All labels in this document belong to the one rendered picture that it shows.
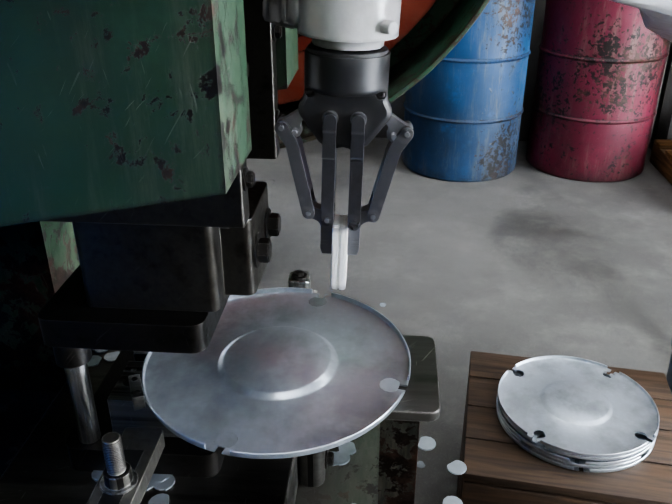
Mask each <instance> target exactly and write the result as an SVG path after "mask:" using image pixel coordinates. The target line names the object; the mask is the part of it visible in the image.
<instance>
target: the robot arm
mask: <svg viewBox="0 0 672 504"><path fill-rule="evenodd" d="M610 1H614V2H617V3H621V4H625V5H628V6H632V7H635V8H639V11H640V14H641V17H642V19H643V22H644V25H645V28H647V29H649V30H651V31H652V32H654V33H656V34H658V35H660V36H661V37H663V38H665V39H667V40H669V41H670V42H672V0H610ZM400 13H401V0H263V3H262V16H263V18H264V20H265V21H267V22H270V23H273V24H276V25H279V26H282V27H285V28H290V29H295V28H297V30H298V34H300V35H303V36H305V37H309V38H312V42H311V43H309V44H308V45H307V47H306V48H305V62H304V94H303V97H302V98H301V100H300V102H299V105H298V109H296V110H295V111H293V112H291V113H290V114H288V115H281V116H280V117H279V118H278V120H277V122H276V124H275V131H276V133H277V134H278V136H279V137H280V139H281V140H282V142H283V143H284V145H285V146H286V150H287V154H288V158H289V162H290V166H291V170H292V175H293V179H294V183H295V187H296V191H297V195H298V199H299V203H300V207H301V211H302V215H303V217H304V218H306V219H311V218H312V219H314V220H317V221H318V222H319V223H320V225H321V240H320V249H321V252H322V253H325V254H331V281H330V288H331V289H339V290H344V289H345V286H346V277H347V257H348V255H357V253H358V251H359V242H360V227H361V225H362V224H364V223H366V222H376V221H378V219H379V217H380V214H381V211H382V208H383V205H384V202H385V199H386V196H387V193H388V190H389V187H390V184H391V181H392V178H393V175H394V172H395V169H396V166H397V163H398V160H399V157H400V154H401V152H402V151H403V149H404V148H405V147H406V146H407V144H408V143H409V142H410V141H411V139H412V138H413V136H414V131H413V125H412V123H411V122H410V121H403V120H402V119H400V118H399V117H398V116H396V115H395V114H394V113H392V105H391V103H390V101H389V98H388V83H389V67H390V51H389V50H388V47H386V46H385V45H384V42H385V41H388V40H392V39H396V38H397V37H398V36H399V26H400ZM303 120H304V122H305V123H306V124H307V126H308V127H309V129H310V130H311V132H312V133H313V134H314V136H315V137H316V139H317V140H318V141H319V142H320V143H321V144H322V188H321V204H320V203H318V202H316V197H315V193H314V189H313V185H312V180H311V176H310V172H309V168H308V163H307V159H306V155H305V151H304V146H303V142H302V138H301V136H300V135H301V133H302V130H303V126H302V121H303ZM386 124H387V126H388V130H387V139H388V140H389V142H388V144H387V147H386V150H385V153H384V156H383V159H382V162H381V165H380V169H379V172H378V175H377V178H376V181H375V184H374V187H373V190H372V193H371V196H370V200H369V203H368V205H365V206H361V204H362V183H363V163H364V147H365V146H367V145H368V144H369V143H370V142H371V141H372V140H373V139H374V138H375V136H376V135H377V134H378V133H379V132H380V130H381V129H382V128H383V127H384V126H385V125H386ZM341 147H345V148H348V149H350V177H349V202H348V215H343V216H341V215H340V214H335V215H334V212H335V191H336V165H337V148H341Z"/></svg>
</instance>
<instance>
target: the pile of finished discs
mask: <svg viewBox="0 0 672 504"><path fill-rule="evenodd" d="M512 369H513V371H511V370H507V371H506V372H505V373H504V374H503V376H502V377H501V379H500V382H499V385H498V394H497V400H496V407H497V409H496V410H497V416H498V419H499V421H500V423H501V425H502V427H503V429H504V430H505V432H506V433H507V434H508V435H509V437H510V438H511V439H512V440H513V441H514V442H515V443H517V444H518V445H519V446H520V447H522V448H523V449H524V450H526V451H527V452H529V453H530V454H532V455H534V456H536V457H537V458H539V459H541V460H544V461H546V462H548V463H551V464H553V465H556V466H559V467H563V468H566V469H571V470H575V471H579V467H580V468H583V471H584V472H591V473H606V472H615V471H620V470H624V469H627V468H630V467H632V466H635V465H637V464H638V463H640V462H641V461H643V460H644V459H645V458H646V457H647V456H648V455H649V454H650V453H651V451H652V449H653V447H654V445H655V441H656V436H657V434H658V430H659V422H660V417H659V411H658V408H657V406H656V404H655V402H654V400H653V399H652V397H651V396H650V395H649V394H648V392H647V391H646V390H645V389H644V388H643V387H642V386H640V385H639V384H638V383H637V382H636V381H634V380H633V379H631V378H630V377H628V376H627V375H625V374H623V373H622V372H619V373H617V372H614V373H613V374H610V375H609V374H607V372H610V371H611V370H610V369H608V368H607V365H604V364H601V363H598V362H595V361H592V360H588V359H583V358H578V357H572V356H558V355H553V356H540V357H534V358H530V359H527V360H524V361H521V362H519V363H517V364H515V367H514V368H512Z"/></svg>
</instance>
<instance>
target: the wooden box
mask: <svg viewBox="0 0 672 504"><path fill-rule="evenodd" d="M527 359H530V357H521V356H512V355H503V354H495V353H486V352H477V351H471V354H470V365H469V375H468V385H467V394H466V405H465V413H464V423H463V433H462V442H461V452H460V461H462V462H464V463H465V464H466V467H467V470H466V472H465V473H463V474H462V475H458V484H457V497H458V498H459V499H461V500H462V502H463V504H672V394H671V391H670V388H669V385H668V382H667V379H666V377H665V374H664V373H661V372H652V371H643V370H635V369H626V368H617V367H608V366H607V368H608V369H610V370H611V371H610V372H607V374H609V375H610V374H613V373H614V372H617V373H619V372H622V373H623V374H625V375H627V376H628V377H630V378H631V379H633V380H634V381H636V382H637V383H638V384H639V385H640V386H642V387H643V388H644V389H645V390H646V391H647V392H648V394H649V395H650V396H651V397H652V399H653V400H654V402H655V404H656V406H657V408H658V411H659V417H660V422H659V430H658V434H657V436H656V441H655V445H654V447H653V449H652V451H651V453H650V454H649V455H648V456H647V457H646V458H645V459H644V460H643V461H641V462H640V463H638V464H637V465H635V466H632V467H630V468H627V469H624V470H620V471H615V472H606V473H591V472H584V471H583V468H580V467H579V471H575V470H571V469H566V468H563V467H559V466H556V465H553V464H551V463H548V462H546V461H544V460H541V459H539V458H537V457H536V456H534V455H532V454H530V453H529V452H527V451H526V450H524V449H523V448H522V447H520V446H519V445H518V444H517V443H515V442H514V441H513V440H512V439H511V438H510V437H509V435H508V434H507V433H506V432H505V430H504V429H503V427H502V425H501V423H500V421H499V419H498V416H497V410H496V409H497V407H496V400H497V394H498V385H499V382H500V379H501V377H502V376H503V374H504V373H505V372H506V371H507V370H511V371H513V369H512V368H514V367H515V364H517V363H519V362H521V361H524V360H527Z"/></svg>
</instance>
